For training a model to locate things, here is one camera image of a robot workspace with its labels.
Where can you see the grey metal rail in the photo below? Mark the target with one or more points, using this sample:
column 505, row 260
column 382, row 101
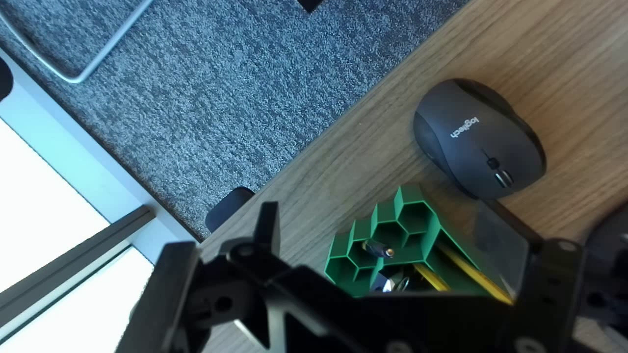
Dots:
column 71, row 268

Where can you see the short yellow pencil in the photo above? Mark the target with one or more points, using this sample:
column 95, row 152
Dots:
column 433, row 278

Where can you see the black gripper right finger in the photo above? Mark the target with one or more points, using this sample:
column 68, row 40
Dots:
column 503, row 248

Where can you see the silver tipped item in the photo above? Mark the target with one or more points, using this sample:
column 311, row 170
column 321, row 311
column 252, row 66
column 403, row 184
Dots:
column 391, row 284
column 380, row 250

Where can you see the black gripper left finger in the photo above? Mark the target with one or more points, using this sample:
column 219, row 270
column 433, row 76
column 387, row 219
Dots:
column 160, row 301

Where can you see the dark desk edge bracket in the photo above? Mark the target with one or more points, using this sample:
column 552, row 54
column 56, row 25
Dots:
column 228, row 209

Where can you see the metal floor frame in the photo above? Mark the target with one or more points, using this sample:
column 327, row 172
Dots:
column 105, row 50

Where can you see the dark grey computer mouse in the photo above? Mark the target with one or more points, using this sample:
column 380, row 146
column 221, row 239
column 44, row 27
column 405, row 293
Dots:
column 474, row 139

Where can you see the long yellow pencil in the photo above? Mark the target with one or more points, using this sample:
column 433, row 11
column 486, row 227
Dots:
column 468, row 272

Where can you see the green honeycomb pen holder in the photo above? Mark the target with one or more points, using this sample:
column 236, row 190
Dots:
column 405, row 217

